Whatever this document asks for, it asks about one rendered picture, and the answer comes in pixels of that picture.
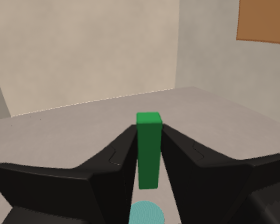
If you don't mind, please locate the green rectangular post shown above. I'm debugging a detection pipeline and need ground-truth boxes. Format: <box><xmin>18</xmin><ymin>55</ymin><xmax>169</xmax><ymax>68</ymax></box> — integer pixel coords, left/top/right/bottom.
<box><xmin>136</xmin><ymin>112</ymin><xmax>163</xmax><ymax>190</ymax></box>

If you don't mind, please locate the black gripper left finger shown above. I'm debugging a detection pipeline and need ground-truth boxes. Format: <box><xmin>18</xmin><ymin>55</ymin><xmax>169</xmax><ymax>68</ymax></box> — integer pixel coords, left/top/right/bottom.
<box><xmin>0</xmin><ymin>124</ymin><xmax>138</xmax><ymax>224</ymax></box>

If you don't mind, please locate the cyan circle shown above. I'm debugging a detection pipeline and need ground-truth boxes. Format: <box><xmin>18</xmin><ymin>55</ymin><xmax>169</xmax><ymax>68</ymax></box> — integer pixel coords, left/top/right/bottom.
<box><xmin>129</xmin><ymin>201</ymin><xmax>164</xmax><ymax>224</ymax></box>

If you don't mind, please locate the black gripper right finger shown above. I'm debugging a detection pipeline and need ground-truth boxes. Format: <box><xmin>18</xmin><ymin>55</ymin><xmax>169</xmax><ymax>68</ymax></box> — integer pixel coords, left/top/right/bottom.
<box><xmin>161</xmin><ymin>124</ymin><xmax>280</xmax><ymax>224</ymax></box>

